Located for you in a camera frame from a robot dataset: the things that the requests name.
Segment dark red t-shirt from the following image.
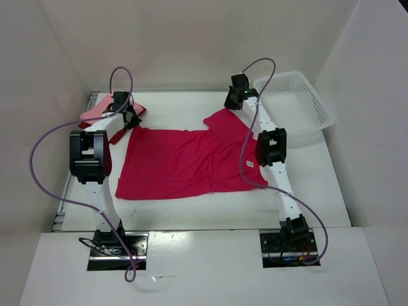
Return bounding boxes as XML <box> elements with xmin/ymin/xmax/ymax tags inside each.
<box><xmin>78</xmin><ymin>96</ymin><xmax>147</xmax><ymax>145</ymax></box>

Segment light pink t-shirt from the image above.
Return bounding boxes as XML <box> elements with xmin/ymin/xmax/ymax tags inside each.
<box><xmin>80</xmin><ymin>94</ymin><xmax>113</xmax><ymax>124</ymax></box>

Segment magenta t-shirt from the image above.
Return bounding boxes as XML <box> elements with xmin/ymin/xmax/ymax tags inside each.
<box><xmin>115</xmin><ymin>109</ymin><xmax>267</xmax><ymax>200</ymax></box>

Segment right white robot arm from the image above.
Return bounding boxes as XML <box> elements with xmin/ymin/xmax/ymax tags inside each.
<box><xmin>224</xmin><ymin>73</ymin><xmax>309</xmax><ymax>251</ymax></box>

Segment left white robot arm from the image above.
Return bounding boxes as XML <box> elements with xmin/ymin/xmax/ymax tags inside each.
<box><xmin>69</xmin><ymin>91</ymin><xmax>141</xmax><ymax>256</ymax></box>

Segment white plastic basket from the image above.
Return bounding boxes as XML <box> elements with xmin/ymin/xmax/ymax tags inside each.
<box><xmin>253</xmin><ymin>71</ymin><xmax>335</xmax><ymax>138</ymax></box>

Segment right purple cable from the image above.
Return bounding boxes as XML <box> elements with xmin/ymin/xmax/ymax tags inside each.
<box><xmin>238</xmin><ymin>57</ymin><xmax>330</xmax><ymax>266</ymax></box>

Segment purple cable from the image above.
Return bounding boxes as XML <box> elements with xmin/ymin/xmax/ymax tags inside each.
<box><xmin>238</xmin><ymin>57</ymin><xmax>330</xmax><ymax>266</ymax></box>
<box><xmin>29</xmin><ymin>66</ymin><xmax>150</xmax><ymax>283</ymax></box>

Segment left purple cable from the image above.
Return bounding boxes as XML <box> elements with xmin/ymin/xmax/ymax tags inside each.
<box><xmin>29</xmin><ymin>66</ymin><xmax>150</xmax><ymax>283</ymax></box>

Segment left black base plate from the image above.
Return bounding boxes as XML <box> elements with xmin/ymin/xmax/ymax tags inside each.
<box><xmin>82</xmin><ymin>232</ymin><xmax>149</xmax><ymax>272</ymax></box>

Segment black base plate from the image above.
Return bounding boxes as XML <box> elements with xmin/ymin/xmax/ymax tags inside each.
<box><xmin>259</xmin><ymin>229</ymin><xmax>319</xmax><ymax>268</ymax></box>
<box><xmin>82</xmin><ymin>232</ymin><xmax>149</xmax><ymax>272</ymax></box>

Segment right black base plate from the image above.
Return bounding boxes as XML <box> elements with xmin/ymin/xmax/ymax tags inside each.
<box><xmin>259</xmin><ymin>229</ymin><xmax>319</xmax><ymax>268</ymax></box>

